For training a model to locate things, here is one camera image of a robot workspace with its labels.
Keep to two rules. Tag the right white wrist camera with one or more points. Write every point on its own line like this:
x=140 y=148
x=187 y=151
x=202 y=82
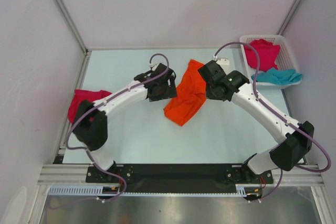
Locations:
x=224 y=63

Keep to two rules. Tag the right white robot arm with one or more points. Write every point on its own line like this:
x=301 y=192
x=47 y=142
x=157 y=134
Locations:
x=293 y=138

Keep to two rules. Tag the teal t shirt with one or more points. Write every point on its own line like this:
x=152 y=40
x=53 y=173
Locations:
x=278 y=77

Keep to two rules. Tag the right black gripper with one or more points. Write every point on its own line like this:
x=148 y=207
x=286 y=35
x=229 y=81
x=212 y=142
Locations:
x=209 y=94

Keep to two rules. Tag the aluminium frame rail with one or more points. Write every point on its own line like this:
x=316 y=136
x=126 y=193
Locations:
x=76 y=174

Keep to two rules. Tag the crimson t shirt in basket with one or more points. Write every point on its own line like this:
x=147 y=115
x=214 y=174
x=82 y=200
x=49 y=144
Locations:
x=267 y=52

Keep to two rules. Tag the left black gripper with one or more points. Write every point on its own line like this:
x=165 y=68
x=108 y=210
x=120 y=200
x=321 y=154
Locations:
x=169 y=93

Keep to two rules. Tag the white plastic basket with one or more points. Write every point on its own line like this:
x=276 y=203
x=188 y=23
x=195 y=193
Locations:
x=285 y=59

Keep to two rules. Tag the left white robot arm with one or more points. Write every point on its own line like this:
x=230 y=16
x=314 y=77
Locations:
x=90 y=126

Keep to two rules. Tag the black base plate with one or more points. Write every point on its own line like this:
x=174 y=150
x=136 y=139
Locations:
x=179 y=178

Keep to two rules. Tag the orange t shirt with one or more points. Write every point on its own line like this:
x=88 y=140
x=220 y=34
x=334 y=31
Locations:
x=190 y=95

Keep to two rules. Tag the folded crimson t shirt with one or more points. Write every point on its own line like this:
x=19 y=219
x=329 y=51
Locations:
x=81 y=95

